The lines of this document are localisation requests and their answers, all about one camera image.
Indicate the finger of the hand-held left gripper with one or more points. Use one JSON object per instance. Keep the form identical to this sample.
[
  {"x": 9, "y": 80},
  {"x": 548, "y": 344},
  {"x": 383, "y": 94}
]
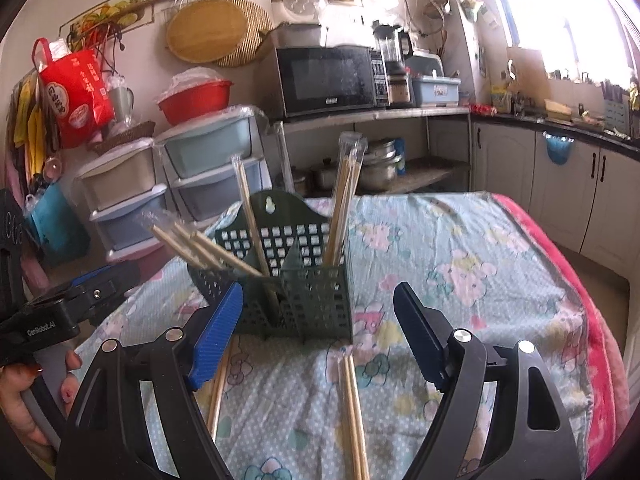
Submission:
[{"x": 107, "y": 290}]

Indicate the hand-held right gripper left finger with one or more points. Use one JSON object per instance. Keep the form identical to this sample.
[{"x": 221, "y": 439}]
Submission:
[{"x": 220, "y": 332}]

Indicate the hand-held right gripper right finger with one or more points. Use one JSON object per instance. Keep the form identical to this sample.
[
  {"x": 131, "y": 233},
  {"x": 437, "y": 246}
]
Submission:
[{"x": 417, "y": 332}]

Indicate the green plastic utensil basket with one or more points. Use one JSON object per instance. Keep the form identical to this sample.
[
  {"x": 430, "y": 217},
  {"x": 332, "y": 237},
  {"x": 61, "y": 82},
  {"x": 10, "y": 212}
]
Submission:
[{"x": 310, "y": 305}]

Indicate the person's left hand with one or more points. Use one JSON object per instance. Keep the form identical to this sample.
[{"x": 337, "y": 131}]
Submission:
[{"x": 15, "y": 400}]

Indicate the blue plastic bag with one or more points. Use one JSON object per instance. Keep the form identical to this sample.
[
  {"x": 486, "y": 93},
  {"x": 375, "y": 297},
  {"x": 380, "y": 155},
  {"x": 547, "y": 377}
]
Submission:
[{"x": 55, "y": 225}]

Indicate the floral printed bedsheet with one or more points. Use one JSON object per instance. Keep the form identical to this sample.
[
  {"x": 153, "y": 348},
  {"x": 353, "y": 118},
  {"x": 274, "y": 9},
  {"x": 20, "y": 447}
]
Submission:
[{"x": 450, "y": 270}]

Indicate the yellow hanging gloves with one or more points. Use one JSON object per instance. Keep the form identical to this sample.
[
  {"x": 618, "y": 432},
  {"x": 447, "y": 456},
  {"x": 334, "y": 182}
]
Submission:
[{"x": 30, "y": 125}]

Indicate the brown wicker basket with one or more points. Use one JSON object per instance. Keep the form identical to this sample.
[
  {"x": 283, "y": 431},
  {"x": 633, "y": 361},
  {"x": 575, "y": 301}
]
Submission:
[{"x": 125, "y": 137}]

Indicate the stacked steel basins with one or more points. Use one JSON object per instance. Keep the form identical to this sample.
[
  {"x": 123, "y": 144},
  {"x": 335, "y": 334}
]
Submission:
[{"x": 382, "y": 165}]

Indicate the teal plastic drawer tower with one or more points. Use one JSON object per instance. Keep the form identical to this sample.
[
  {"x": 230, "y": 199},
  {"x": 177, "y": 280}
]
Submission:
[{"x": 210, "y": 150}]

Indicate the red shopping bag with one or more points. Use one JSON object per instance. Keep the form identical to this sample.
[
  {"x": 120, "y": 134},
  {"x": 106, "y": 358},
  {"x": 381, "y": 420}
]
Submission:
[{"x": 75, "y": 95}]

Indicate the small cooking pot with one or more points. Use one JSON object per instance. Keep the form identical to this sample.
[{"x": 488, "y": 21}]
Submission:
[{"x": 327, "y": 175}]

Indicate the pink blanket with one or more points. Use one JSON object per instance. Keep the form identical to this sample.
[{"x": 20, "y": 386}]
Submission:
[{"x": 600, "y": 360}]

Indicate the metal cup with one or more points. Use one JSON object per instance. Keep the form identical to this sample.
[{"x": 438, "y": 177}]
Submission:
[{"x": 121, "y": 105}]

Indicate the white kitchen cabinet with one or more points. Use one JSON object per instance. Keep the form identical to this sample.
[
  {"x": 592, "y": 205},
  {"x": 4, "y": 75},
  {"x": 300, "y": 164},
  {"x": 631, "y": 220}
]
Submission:
[{"x": 510, "y": 170}]

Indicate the red plastic basin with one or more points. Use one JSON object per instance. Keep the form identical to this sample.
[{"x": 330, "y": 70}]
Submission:
[{"x": 195, "y": 105}]

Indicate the white kitchen shelf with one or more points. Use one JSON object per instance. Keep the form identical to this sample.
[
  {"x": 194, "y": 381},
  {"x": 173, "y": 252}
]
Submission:
[{"x": 400, "y": 112}]

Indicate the clear plastic basin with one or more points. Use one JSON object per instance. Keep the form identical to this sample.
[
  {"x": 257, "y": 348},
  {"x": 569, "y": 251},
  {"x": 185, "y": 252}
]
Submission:
[{"x": 197, "y": 77}]

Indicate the blue hanging pouch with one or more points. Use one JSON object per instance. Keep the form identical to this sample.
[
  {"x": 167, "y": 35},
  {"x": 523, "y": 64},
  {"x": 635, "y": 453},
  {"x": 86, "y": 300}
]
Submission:
[{"x": 559, "y": 147}]

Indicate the blue plastic dish box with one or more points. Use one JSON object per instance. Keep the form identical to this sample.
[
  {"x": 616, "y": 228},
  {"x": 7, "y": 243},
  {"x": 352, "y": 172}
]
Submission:
[{"x": 435, "y": 91}]

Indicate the black blender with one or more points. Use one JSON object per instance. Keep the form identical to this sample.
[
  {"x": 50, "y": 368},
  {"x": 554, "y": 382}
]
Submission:
[{"x": 392, "y": 65}]

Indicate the black microwave oven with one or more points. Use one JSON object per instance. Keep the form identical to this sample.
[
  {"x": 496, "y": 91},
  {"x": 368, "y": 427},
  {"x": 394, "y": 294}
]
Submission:
[{"x": 325, "y": 80}]

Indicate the white dish rack cover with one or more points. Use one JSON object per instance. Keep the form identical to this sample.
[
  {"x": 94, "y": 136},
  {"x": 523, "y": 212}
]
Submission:
[{"x": 425, "y": 62}]

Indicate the round bamboo tray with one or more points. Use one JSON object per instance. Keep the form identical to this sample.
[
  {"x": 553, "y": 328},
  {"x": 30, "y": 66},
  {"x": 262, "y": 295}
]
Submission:
[{"x": 207, "y": 30}]

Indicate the knife block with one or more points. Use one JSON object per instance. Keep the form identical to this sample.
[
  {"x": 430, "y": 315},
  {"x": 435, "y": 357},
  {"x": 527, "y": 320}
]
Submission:
[{"x": 616, "y": 107}]

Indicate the round woven mat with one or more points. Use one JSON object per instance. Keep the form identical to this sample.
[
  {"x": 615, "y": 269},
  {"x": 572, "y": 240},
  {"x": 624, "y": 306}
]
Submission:
[{"x": 260, "y": 30}]

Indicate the clear plastic dome lid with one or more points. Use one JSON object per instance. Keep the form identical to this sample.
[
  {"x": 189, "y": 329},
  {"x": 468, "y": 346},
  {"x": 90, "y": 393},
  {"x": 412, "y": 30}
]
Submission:
[{"x": 305, "y": 2}]

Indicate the window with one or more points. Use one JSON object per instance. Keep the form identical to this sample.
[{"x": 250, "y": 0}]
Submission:
[{"x": 560, "y": 15}]

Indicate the fruit wall poster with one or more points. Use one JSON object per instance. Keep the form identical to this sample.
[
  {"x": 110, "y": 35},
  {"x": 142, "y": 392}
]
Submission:
[{"x": 110, "y": 15}]

